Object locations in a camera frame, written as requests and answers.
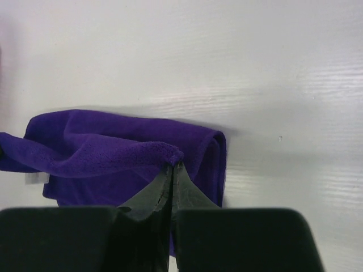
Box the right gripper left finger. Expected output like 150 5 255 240
118 165 173 221

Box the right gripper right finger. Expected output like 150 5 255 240
172 161 220 211

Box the purple towel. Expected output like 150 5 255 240
0 109 227 257

